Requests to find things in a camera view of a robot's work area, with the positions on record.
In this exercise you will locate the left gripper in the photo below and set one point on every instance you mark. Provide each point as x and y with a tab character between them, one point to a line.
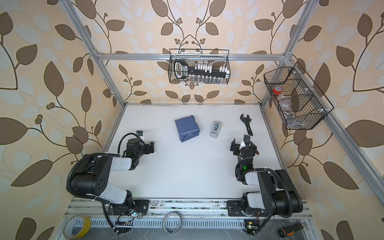
151	148

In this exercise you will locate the right wire basket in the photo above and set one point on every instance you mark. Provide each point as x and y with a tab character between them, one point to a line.
302	104

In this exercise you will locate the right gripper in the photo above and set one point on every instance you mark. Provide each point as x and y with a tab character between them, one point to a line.
236	146

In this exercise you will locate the red capped plastic item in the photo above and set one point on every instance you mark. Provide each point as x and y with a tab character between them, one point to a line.
277	90

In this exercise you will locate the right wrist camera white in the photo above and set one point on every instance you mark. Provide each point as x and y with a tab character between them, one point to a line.
246	141

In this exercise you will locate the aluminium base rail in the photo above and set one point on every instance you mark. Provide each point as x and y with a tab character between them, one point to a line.
194	213

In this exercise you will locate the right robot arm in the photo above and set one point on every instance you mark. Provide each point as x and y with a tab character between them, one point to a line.
277	194

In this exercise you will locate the black adjustable wrench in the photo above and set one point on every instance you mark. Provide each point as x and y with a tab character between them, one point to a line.
246	120

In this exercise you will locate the yellow tape roll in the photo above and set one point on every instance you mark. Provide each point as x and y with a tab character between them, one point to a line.
77	227

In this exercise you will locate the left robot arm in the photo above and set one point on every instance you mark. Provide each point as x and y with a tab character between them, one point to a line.
89	177

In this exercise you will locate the orange black screwdriver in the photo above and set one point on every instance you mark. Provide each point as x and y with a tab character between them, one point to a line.
290	230

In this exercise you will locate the black socket set rail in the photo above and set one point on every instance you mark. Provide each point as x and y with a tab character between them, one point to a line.
183	71

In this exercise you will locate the wire basket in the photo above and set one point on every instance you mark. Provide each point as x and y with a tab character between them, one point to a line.
215	57
302	104

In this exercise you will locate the back wire basket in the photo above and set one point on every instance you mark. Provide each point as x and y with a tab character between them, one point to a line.
215	57

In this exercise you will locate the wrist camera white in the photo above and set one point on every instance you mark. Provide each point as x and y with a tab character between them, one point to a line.
140	134
246	141

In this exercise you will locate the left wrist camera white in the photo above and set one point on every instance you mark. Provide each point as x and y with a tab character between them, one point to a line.
140	134

